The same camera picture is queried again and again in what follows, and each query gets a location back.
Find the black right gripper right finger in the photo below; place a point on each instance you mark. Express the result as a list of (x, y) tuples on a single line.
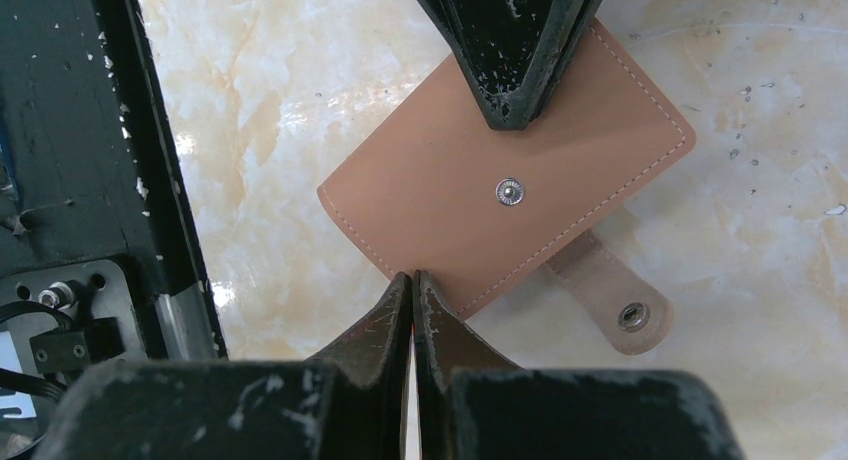
[(474, 403)]

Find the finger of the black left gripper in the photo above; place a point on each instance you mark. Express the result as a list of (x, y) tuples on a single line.
[(513, 53)]

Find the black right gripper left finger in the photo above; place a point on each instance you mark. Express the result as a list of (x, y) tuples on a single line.
[(347, 401)]

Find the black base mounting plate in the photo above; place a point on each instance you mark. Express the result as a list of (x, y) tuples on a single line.
[(107, 319)]

